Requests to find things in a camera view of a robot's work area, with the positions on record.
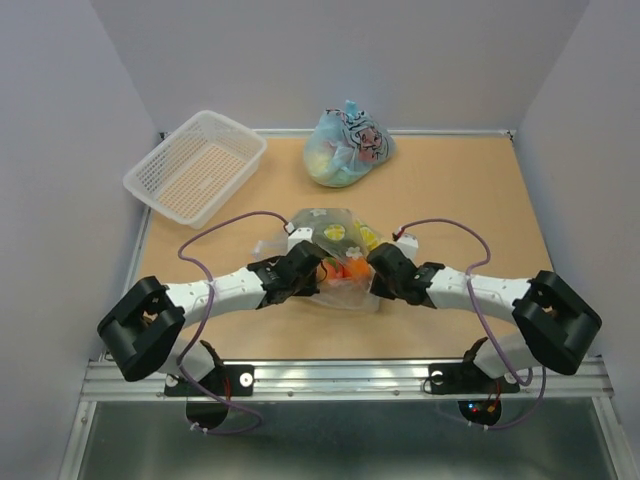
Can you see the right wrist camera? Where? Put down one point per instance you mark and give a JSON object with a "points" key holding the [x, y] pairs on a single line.
{"points": [[407, 244]]}

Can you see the clear plastic fruit bag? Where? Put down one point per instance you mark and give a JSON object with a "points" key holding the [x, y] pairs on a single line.
{"points": [[333, 231]]}

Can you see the white plastic mesh basket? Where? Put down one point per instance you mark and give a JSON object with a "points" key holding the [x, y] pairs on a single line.
{"points": [[196, 169]]}

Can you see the blue printed plastic bag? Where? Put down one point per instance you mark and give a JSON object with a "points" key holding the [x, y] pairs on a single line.
{"points": [[346, 145]]}

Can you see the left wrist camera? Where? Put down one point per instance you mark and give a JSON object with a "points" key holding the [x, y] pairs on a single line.
{"points": [[296, 235]]}

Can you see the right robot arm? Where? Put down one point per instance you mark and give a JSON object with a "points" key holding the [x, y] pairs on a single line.
{"points": [[555, 326]]}

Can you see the orange fruit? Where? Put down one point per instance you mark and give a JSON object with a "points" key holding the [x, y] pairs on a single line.
{"points": [[358, 269]]}

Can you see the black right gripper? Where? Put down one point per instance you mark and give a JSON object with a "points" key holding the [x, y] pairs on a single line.
{"points": [[379, 288]]}

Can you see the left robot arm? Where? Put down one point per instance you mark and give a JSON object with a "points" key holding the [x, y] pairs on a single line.
{"points": [[142, 331]]}

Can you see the yellow fruit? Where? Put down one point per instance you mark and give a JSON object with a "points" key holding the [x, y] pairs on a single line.
{"points": [[368, 236]]}

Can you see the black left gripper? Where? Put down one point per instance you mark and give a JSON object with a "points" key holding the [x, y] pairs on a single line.
{"points": [[310, 289]]}

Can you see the aluminium mounting rail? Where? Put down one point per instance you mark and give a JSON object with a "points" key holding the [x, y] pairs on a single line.
{"points": [[279, 381]]}

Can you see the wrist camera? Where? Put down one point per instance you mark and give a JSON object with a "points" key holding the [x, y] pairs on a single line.
{"points": [[407, 244], [296, 235]]}

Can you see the red fruit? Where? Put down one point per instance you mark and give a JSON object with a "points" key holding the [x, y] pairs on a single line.
{"points": [[335, 270]]}

